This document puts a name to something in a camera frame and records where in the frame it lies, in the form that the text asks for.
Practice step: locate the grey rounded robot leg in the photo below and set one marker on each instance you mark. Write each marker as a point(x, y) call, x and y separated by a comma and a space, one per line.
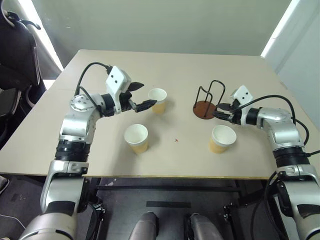
point(145, 227)
point(203, 228)

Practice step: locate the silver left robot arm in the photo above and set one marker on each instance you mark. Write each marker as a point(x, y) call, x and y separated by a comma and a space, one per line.
point(75, 125)

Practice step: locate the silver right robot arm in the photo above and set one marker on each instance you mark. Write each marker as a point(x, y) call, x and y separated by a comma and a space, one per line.
point(282, 120)

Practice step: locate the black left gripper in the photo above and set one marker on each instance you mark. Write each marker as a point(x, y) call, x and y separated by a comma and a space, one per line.
point(126, 102)

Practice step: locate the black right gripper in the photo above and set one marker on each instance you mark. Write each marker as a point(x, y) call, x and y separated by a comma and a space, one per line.
point(236, 115)

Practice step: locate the black tape strip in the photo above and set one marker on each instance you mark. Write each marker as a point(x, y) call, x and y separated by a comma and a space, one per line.
point(168, 204)

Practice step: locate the black office chair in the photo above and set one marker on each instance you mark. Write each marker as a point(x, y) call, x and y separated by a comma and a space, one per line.
point(15, 62)

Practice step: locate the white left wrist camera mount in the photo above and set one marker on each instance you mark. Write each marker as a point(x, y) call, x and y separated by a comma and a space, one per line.
point(116, 80)

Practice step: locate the tan paper cup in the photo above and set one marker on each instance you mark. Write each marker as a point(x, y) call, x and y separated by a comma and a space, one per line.
point(223, 136)
point(136, 136)
point(157, 96)

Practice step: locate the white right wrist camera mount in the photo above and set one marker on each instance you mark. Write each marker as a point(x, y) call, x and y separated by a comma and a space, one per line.
point(243, 93)

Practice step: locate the black metal table frame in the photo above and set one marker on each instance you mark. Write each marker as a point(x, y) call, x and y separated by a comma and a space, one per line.
point(162, 186)

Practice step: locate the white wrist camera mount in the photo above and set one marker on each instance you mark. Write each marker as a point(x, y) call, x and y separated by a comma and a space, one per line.
point(116, 80)
point(243, 93)

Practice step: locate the white door panel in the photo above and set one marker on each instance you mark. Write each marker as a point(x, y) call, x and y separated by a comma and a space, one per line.
point(300, 50)

